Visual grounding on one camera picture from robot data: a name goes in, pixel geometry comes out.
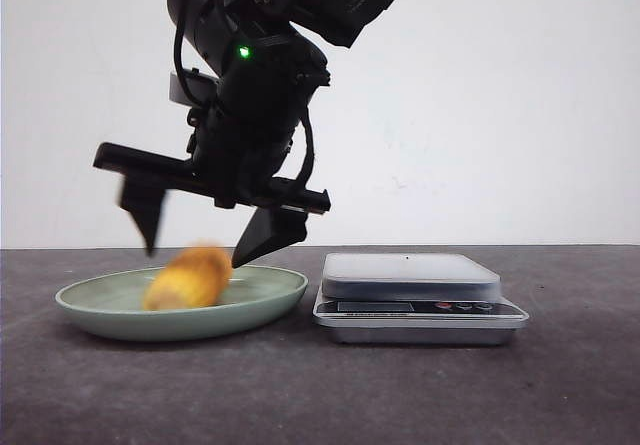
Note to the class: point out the yellow corn cob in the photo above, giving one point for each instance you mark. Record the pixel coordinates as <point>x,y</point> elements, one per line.
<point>195,278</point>

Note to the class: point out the light green plate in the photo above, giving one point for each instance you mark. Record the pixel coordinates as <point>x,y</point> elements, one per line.
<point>138,306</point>

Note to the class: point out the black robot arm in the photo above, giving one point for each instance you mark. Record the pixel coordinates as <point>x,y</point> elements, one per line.
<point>338,22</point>

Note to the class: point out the silver digital kitchen scale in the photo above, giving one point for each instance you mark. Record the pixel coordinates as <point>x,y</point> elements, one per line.
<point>414,298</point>

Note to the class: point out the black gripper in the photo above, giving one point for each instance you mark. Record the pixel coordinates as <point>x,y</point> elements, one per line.
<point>251,145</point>

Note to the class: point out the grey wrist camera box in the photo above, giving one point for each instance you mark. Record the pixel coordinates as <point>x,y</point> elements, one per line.
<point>201,86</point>

